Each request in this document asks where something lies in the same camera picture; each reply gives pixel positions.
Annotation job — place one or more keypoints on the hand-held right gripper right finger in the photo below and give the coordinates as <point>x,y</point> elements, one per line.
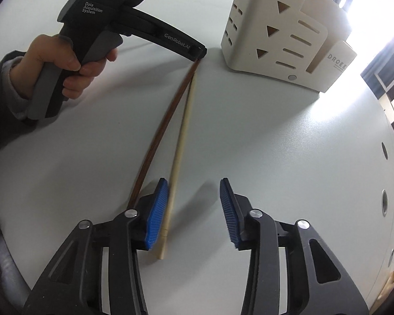
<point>228,213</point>

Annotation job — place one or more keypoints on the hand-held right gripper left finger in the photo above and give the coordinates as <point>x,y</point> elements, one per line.
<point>157,213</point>

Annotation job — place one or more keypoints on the person's left forearm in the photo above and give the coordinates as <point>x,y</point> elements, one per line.
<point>0,105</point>

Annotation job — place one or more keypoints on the dark grey curved object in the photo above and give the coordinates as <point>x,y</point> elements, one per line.
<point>10,275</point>

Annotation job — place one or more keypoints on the cream cutout utensil holder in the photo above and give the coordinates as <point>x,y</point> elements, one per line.
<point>246,59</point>

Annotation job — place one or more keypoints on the bright window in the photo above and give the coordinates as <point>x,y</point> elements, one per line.
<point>377,16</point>

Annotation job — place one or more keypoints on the dark framed glass door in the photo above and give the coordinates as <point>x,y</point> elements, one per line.
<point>381,69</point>

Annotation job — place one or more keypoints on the dark brown wooden chopstick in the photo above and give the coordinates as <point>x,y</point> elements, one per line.
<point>154,151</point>

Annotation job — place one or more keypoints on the person's left hand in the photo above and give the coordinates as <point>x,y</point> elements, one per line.
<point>39,54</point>

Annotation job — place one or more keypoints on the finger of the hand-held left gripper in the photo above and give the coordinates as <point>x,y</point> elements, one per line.
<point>170,36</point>

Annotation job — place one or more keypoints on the light bamboo chopstick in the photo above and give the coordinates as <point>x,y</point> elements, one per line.
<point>176,170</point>

